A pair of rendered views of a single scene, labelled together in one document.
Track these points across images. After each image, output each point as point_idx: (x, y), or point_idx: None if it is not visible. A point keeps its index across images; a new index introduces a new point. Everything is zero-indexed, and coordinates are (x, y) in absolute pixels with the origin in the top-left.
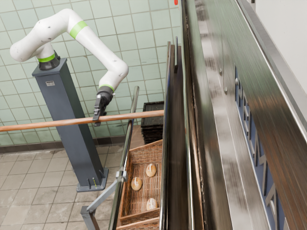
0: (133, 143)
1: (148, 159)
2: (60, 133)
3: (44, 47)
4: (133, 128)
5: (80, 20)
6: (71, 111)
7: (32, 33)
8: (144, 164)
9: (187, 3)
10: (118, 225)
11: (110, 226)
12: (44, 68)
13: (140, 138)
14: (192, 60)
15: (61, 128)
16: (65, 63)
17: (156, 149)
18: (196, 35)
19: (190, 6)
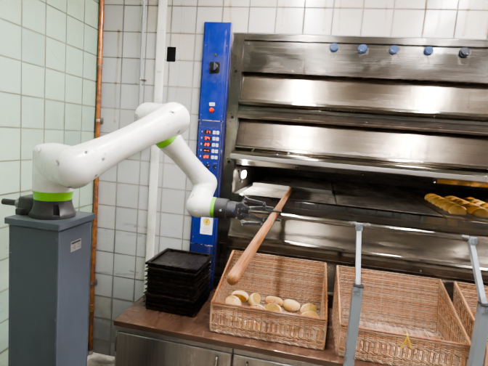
0: (161, 324)
1: (203, 319)
2: None
3: None
4: (123, 319)
5: None
6: (87, 304)
7: (166, 119)
8: (215, 320)
9: (309, 100)
10: (308, 354)
11: (419, 229)
12: (70, 213)
13: (153, 318)
14: (397, 107)
15: (64, 360)
16: None
17: (221, 289)
18: (386, 98)
19: (329, 97)
